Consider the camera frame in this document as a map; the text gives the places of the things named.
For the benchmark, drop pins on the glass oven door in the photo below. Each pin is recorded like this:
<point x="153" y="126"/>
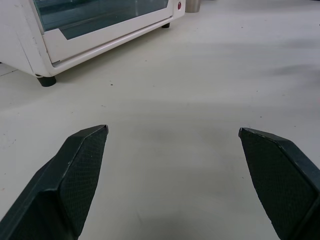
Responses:
<point x="97" y="27"/>

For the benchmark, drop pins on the white toaster oven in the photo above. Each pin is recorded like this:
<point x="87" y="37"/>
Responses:
<point x="30" y="47"/>

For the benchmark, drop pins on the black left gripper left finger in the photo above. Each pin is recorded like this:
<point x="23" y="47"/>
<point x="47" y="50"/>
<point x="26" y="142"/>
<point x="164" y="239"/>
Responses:
<point x="62" y="185"/>

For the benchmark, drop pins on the silver metal cylinder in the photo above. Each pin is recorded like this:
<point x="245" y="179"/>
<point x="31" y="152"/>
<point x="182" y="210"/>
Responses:
<point x="193" y="5"/>

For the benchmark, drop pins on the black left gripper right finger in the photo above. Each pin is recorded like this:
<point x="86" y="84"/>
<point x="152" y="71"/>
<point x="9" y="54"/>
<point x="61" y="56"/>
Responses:
<point x="280" y="180"/>

